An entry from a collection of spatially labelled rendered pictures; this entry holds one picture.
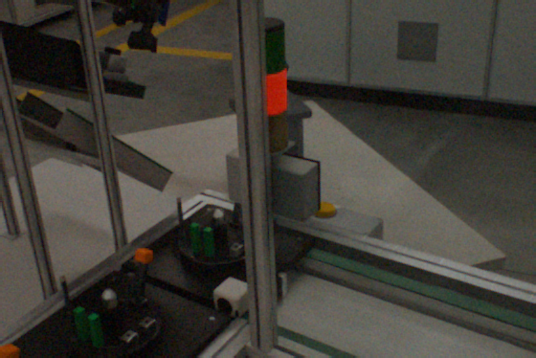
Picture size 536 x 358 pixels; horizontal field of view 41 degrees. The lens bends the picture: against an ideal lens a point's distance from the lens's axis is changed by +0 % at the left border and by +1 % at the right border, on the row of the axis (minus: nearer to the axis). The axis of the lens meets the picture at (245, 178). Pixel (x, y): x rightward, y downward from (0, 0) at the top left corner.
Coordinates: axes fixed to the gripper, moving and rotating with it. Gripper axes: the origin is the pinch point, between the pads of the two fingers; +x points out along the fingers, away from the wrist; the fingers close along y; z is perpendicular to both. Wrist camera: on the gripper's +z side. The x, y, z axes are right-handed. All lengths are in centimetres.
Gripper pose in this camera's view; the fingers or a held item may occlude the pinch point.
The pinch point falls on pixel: (155, 30)
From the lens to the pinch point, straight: 180.6
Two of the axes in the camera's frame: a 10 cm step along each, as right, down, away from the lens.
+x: 1.7, 4.5, 8.8
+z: -9.6, -1.3, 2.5
